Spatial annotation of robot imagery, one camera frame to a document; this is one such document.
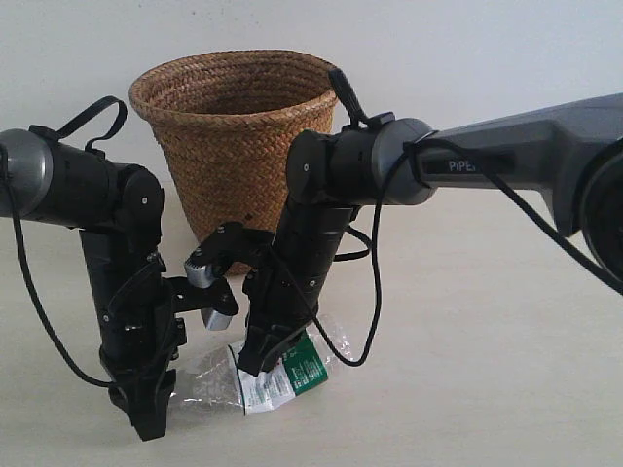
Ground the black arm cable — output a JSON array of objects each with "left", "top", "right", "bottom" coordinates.
[
  {"left": 257, "top": 69, "right": 623, "bottom": 367},
  {"left": 0, "top": 95, "right": 130, "bottom": 389}
]

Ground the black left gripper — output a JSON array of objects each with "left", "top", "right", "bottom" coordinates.
[{"left": 98, "top": 252, "right": 179, "bottom": 442}]

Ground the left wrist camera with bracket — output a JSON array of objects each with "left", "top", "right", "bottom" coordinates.
[{"left": 165, "top": 276, "right": 238, "bottom": 331}]

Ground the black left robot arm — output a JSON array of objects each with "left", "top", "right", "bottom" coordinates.
[{"left": 1, "top": 128, "right": 185, "bottom": 441}]

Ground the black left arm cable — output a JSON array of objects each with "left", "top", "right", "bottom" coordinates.
[{"left": 0, "top": 95, "right": 130, "bottom": 389}]

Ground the brown woven wicker basket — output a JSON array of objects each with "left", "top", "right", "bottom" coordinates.
[{"left": 128, "top": 49, "right": 341, "bottom": 277}]

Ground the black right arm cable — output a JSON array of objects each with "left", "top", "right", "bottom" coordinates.
[{"left": 257, "top": 69, "right": 623, "bottom": 367}]

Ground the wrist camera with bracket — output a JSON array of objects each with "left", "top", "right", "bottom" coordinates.
[
  {"left": 184, "top": 222, "right": 274, "bottom": 289},
  {"left": 165, "top": 276, "right": 238, "bottom": 331}
]

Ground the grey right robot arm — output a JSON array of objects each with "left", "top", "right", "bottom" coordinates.
[{"left": 238, "top": 93, "right": 622, "bottom": 375}]

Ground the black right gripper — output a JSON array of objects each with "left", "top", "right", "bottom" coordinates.
[{"left": 237, "top": 252, "right": 324, "bottom": 376}]

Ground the clear plastic bottle green label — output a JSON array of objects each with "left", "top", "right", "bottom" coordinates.
[{"left": 169, "top": 325, "right": 339, "bottom": 422}]

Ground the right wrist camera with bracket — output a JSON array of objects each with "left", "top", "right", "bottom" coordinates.
[{"left": 184, "top": 222, "right": 274, "bottom": 289}]

